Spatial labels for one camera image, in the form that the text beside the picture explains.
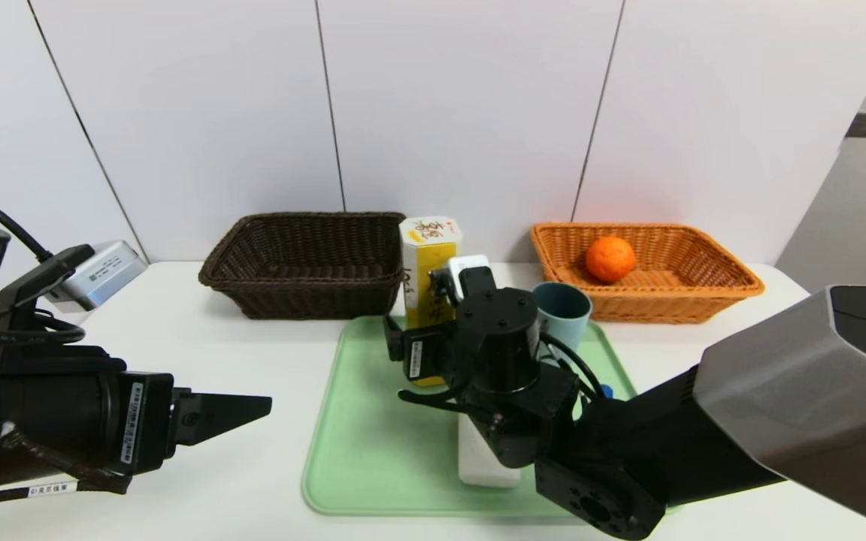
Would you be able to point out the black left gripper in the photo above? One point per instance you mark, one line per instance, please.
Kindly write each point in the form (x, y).
(144, 422)

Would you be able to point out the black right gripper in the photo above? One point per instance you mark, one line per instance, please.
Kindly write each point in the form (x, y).
(418, 359)

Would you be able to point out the yellow hexagonal cracker box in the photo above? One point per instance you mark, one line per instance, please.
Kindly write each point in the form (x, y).
(427, 255)

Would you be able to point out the white soap bar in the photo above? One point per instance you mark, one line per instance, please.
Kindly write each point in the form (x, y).
(478, 466)

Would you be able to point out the orange fruit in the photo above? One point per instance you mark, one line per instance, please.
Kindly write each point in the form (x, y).
(610, 259)

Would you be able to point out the black and grey right robot arm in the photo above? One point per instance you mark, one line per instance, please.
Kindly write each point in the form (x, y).
(779, 391)

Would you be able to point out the dark brown wicker basket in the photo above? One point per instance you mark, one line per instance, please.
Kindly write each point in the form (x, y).
(305, 300)

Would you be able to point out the orange wicker basket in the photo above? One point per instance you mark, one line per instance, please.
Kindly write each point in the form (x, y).
(673, 304)

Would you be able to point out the light green plastic tray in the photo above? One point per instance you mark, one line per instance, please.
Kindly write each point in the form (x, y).
(373, 451)

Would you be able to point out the blue-grey plastic cup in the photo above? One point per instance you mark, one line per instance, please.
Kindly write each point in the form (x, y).
(564, 304)

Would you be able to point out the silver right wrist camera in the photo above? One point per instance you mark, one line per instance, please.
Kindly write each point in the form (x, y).
(470, 269)

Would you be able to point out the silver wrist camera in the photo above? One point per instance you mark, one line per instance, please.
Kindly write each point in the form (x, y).
(102, 274)
(470, 269)

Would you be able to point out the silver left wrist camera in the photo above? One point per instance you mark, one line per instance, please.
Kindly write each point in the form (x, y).
(102, 274)

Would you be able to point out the black left camera mount bracket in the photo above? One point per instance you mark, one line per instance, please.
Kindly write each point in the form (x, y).
(42, 361)

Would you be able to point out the dark grey wall plate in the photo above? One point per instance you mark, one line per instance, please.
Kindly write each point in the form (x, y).
(861, 125)

